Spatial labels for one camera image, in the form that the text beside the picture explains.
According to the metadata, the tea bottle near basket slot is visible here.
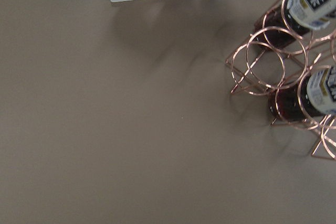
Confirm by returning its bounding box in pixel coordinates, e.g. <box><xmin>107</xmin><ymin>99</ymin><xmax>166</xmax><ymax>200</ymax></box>
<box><xmin>254</xmin><ymin>0</ymin><xmax>335</xmax><ymax>36</ymax></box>

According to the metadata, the tea bottle basket slot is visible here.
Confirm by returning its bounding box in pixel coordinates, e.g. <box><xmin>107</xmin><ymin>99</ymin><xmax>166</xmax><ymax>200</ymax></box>
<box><xmin>254</xmin><ymin>0</ymin><xmax>335</xmax><ymax>36</ymax></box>
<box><xmin>268</xmin><ymin>66</ymin><xmax>335</xmax><ymax>122</ymax></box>

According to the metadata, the copper wire bottle basket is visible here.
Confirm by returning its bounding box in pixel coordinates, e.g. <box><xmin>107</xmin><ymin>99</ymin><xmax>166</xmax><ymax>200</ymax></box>
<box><xmin>225</xmin><ymin>0</ymin><xmax>336</xmax><ymax>161</ymax></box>

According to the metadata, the tea bottle middle basket slot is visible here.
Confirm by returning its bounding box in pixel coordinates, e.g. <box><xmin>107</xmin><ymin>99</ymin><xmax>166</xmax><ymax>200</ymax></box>
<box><xmin>268</xmin><ymin>66</ymin><xmax>335</xmax><ymax>122</ymax></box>

